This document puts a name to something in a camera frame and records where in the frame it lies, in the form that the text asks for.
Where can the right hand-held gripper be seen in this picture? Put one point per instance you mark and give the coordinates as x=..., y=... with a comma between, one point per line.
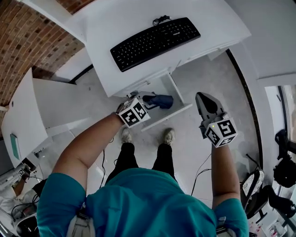
x=222, y=133

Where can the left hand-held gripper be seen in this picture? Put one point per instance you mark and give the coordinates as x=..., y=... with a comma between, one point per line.
x=134, y=113

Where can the blue object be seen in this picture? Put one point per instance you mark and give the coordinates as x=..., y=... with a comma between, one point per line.
x=164, y=100

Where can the white drawer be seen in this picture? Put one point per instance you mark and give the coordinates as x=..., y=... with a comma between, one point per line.
x=166, y=116

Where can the person's left forearm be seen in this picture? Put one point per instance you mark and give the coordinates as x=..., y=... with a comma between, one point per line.
x=92, y=141

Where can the person's right forearm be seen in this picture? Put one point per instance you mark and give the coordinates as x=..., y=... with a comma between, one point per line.
x=223, y=176

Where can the white desk with hutch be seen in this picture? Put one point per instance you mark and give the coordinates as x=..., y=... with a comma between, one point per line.
x=208, y=14

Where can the white writing desk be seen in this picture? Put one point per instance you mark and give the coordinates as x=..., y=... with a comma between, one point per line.
x=23, y=111

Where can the person's right shoe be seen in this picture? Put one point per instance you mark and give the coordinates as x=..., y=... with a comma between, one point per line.
x=168, y=136

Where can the person's shoe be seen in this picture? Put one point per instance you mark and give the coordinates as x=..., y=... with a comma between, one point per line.
x=126, y=135
x=168, y=136

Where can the person's left shoe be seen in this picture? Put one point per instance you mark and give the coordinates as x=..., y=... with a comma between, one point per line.
x=126, y=135

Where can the black keyboard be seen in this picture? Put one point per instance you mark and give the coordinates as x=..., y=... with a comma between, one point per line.
x=155, y=41

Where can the person's right leg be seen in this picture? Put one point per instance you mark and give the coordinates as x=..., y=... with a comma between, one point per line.
x=164, y=157

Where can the person's leg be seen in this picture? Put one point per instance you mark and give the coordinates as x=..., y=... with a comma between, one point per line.
x=125, y=157
x=164, y=157

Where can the person's left leg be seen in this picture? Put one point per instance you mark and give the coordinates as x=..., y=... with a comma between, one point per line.
x=125, y=157

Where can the black framed window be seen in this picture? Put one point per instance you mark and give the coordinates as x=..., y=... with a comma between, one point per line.
x=290, y=108

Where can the round patterned stool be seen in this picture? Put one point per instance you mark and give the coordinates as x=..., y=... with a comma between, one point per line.
x=252, y=182

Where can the black backpack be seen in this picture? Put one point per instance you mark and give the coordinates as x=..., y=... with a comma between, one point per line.
x=283, y=171

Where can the person's teal shirt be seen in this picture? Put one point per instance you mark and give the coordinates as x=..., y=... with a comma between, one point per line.
x=143, y=203

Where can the black office chair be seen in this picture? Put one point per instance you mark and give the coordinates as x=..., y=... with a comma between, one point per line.
x=277, y=201

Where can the wooden box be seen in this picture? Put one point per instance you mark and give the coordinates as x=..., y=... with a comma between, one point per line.
x=30, y=163

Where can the green book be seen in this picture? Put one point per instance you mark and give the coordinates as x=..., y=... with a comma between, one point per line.
x=15, y=147

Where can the white grey machine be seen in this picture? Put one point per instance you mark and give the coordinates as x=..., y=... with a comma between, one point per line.
x=25, y=226

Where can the black camera bag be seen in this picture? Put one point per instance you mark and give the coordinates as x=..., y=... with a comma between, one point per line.
x=281, y=139

